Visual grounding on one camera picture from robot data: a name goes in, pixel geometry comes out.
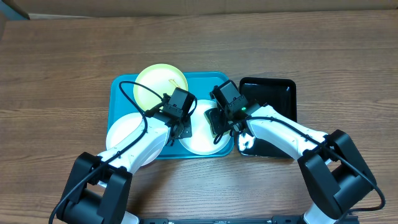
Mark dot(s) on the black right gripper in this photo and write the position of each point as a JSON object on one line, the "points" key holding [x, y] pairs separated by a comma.
{"points": [[213, 121]]}

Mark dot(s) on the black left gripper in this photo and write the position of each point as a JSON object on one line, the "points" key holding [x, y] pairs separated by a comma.
{"points": [[188, 130]]}

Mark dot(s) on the white plate with pink rim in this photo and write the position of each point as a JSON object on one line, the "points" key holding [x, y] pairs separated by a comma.
{"points": [[127, 129]]}

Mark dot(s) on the green yellow sponge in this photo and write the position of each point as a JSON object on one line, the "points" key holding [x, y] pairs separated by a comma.
{"points": [[213, 116]]}

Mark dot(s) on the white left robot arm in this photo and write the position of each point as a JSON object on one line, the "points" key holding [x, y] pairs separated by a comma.
{"points": [[97, 188]]}

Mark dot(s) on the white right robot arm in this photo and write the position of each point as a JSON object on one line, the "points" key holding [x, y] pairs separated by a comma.
{"points": [[335, 173]]}

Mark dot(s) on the black water tray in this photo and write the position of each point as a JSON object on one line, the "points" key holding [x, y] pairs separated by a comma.
{"points": [[281, 95]]}

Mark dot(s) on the blue plastic tray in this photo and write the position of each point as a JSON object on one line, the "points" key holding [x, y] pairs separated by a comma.
{"points": [[199, 83]]}

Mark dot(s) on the yellow-green plate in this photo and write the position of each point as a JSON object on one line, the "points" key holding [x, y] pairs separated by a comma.
{"points": [[161, 78]]}

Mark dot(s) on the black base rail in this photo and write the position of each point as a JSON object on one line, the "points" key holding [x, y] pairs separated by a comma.
{"points": [[274, 220]]}

